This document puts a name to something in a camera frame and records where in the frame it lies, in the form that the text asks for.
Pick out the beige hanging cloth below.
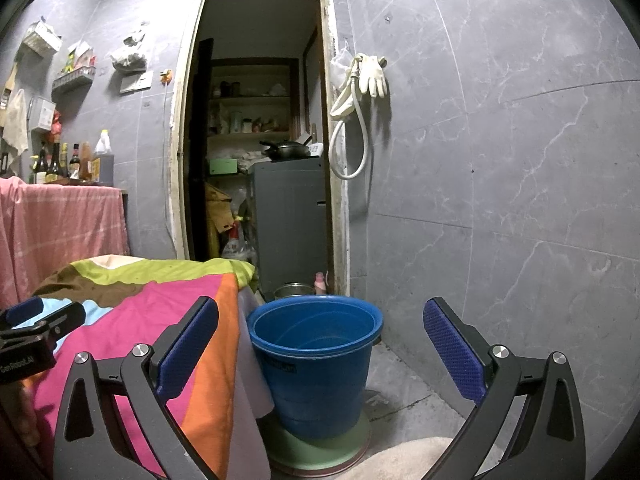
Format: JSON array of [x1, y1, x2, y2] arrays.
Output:
[[2, 87, 30, 156]]

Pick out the pile of plastic bags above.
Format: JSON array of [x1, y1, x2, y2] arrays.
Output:
[[205, 180, 258, 266]]

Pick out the white door frame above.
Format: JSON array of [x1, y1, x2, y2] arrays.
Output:
[[167, 0, 351, 296]]

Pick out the grey cabinet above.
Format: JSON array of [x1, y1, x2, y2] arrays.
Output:
[[250, 157, 331, 301]]

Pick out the grey wall shelf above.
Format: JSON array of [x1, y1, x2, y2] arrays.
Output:
[[51, 66, 97, 93]]

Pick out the wooden shelf unit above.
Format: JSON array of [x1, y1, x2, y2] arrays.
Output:
[[207, 57, 301, 136]]

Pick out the blue plastic bucket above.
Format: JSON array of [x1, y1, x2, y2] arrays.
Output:
[[246, 295, 385, 441]]

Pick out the black wok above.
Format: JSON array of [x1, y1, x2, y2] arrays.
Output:
[[259, 139, 313, 162]]

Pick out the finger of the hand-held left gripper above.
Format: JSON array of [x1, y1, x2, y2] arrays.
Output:
[[0, 301, 87, 353], [0, 296, 45, 330]]

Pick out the white wall box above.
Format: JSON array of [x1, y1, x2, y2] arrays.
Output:
[[29, 96, 57, 133]]

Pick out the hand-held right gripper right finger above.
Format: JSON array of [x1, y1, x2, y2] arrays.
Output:
[[422, 296, 587, 480]]

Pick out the wooden tray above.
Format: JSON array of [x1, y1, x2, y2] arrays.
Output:
[[44, 177, 113, 188]]

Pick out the wooden grater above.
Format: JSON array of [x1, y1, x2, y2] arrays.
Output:
[[0, 62, 18, 128]]

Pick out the pale snack packet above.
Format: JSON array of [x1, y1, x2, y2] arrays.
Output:
[[72, 42, 96, 72]]

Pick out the oil jug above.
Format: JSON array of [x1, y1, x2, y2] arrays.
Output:
[[91, 129, 116, 186]]

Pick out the steel bowl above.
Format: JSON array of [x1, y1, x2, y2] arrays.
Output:
[[272, 282, 315, 302]]

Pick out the white rubber gloves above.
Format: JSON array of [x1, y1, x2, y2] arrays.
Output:
[[357, 52, 390, 100]]

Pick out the pink checked cloth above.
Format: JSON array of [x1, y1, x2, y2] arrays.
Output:
[[0, 176, 131, 311]]

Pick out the white wall socket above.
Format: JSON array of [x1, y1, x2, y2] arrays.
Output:
[[119, 71, 154, 94]]

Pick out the knotted clear plastic bag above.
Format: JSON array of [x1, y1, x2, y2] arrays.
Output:
[[110, 30, 148, 72]]

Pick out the white wall basket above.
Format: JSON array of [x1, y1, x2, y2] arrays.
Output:
[[22, 20, 63, 56]]

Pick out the colour block blanket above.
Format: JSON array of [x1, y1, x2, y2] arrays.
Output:
[[20, 255, 258, 480]]

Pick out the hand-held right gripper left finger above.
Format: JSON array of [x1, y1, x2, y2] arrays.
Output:
[[52, 296, 221, 480]]

